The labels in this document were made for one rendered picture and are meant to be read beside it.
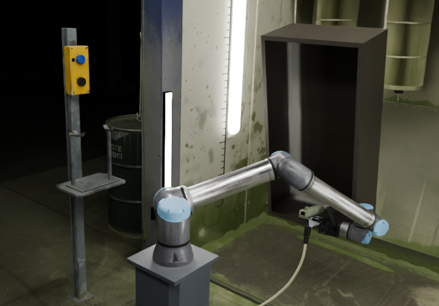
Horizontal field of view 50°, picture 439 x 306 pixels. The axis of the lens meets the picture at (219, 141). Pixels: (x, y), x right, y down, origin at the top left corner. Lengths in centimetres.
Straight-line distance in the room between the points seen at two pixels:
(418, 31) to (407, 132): 82
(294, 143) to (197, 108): 71
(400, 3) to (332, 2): 52
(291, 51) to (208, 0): 63
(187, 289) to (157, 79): 130
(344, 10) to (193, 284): 249
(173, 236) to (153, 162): 99
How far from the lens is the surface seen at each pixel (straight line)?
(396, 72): 373
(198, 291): 229
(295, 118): 322
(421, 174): 388
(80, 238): 302
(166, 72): 291
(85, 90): 272
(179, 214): 211
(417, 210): 381
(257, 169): 235
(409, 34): 370
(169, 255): 218
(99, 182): 277
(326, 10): 393
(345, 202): 243
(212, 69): 324
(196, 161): 326
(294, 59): 309
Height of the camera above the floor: 174
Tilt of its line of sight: 15 degrees down
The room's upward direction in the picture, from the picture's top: 2 degrees clockwise
